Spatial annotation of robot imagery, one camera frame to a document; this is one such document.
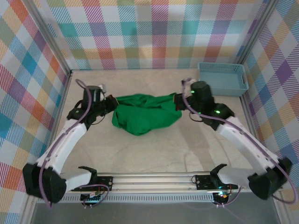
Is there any green t-shirt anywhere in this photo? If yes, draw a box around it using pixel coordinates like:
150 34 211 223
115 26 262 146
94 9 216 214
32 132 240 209
111 92 183 136

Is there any light blue plastic basket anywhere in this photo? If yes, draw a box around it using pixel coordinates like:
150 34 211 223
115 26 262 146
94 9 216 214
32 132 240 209
197 62 249 98

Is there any grey translucent panel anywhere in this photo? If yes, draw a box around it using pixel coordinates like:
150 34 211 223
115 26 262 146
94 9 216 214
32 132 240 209
30 202 281 224

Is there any left gripper thin black wire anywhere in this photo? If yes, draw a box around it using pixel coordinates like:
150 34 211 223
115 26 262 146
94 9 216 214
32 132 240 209
92 115 106 126

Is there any gripper thin black wire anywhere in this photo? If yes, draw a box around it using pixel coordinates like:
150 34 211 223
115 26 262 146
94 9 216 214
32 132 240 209
92 115 106 126
189 112 203 122

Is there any right gripper thin black wire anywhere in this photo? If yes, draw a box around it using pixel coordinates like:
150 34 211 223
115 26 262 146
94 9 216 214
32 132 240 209
189 112 203 122

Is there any aluminium side rail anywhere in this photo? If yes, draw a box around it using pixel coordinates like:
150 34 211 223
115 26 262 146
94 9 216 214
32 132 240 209
240 95 272 173
39 70 73 175

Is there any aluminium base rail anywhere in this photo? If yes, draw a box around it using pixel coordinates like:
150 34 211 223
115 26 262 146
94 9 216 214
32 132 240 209
25 172 284 194

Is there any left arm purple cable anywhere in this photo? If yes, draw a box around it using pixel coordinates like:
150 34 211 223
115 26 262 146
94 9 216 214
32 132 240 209
39 78 110 209

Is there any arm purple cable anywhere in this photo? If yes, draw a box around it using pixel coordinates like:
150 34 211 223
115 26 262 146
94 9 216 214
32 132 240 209
181 78 297 207
39 78 110 209

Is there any aluminium corner post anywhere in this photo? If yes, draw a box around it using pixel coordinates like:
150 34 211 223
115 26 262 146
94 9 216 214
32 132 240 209
237 0 280 65
23 0 73 79

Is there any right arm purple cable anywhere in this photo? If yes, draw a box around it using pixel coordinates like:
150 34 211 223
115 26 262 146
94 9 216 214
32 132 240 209
181 78 297 207

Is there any grey slotted cable duct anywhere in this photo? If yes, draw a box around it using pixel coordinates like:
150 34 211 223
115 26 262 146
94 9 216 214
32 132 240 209
37 195 216 203

